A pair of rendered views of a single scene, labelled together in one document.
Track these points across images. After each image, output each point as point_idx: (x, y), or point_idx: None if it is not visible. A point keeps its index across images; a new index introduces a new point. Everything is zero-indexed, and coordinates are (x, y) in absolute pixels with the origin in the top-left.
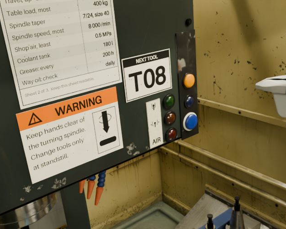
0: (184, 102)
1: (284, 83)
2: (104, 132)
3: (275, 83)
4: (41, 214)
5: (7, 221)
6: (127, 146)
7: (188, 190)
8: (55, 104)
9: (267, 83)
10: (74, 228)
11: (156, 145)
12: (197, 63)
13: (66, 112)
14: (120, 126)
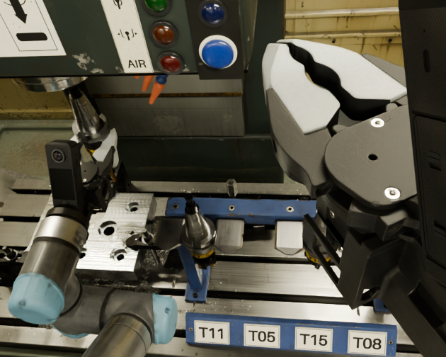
0: (198, 11)
1: (275, 79)
2: (20, 22)
3: (269, 67)
4: (55, 87)
5: (13, 78)
6: (76, 55)
7: None
8: None
9: (269, 57)
10: (258, 101)
11: (138, 71)
12: None
13: None
14: (50, 20)
